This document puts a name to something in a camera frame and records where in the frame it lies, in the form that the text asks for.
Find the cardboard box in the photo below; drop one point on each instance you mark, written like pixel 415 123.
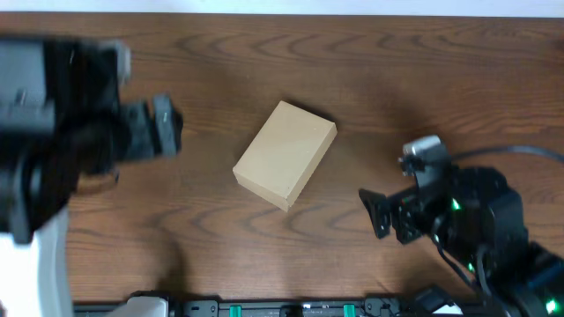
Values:
pixel 284 154

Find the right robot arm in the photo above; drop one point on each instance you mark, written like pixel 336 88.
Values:
pixel 475 220

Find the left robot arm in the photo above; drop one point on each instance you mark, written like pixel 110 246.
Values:
pixel 61 119

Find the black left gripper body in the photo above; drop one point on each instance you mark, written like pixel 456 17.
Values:
pixel 144 132

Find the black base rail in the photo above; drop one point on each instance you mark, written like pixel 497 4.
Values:
pixel 433 303

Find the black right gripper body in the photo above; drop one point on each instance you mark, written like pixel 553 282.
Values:
pixel 406 216

